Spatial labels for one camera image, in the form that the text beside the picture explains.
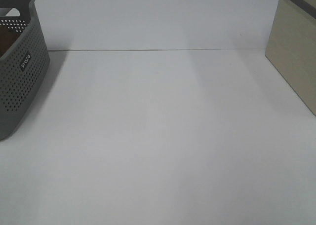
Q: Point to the grey perforated laundry basket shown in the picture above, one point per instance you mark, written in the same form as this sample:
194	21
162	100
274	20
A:
23	64

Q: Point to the beige plastic bin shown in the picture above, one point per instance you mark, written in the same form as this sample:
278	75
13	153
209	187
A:
291	47

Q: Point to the brown towel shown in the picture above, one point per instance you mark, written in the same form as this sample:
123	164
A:
7	39

